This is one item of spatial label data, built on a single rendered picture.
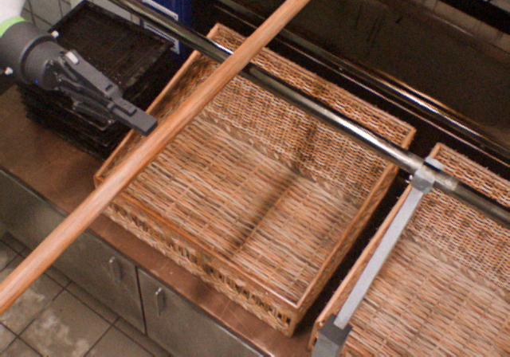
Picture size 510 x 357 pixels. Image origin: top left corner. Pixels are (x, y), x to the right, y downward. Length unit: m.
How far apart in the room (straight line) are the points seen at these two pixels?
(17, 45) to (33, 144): 0.73
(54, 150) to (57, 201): 0.16
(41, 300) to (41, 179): 0.59
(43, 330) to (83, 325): 0.12
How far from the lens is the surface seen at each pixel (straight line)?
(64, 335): 2.28
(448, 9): 1.44
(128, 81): 1.74
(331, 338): 1.23
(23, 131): 1.96
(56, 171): 1.87
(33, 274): 1.01
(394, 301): 1.70
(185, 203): 1.77
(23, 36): 1.24
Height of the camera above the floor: 2.08
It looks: 54 degrees down
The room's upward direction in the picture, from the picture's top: 6 degrees clockwise
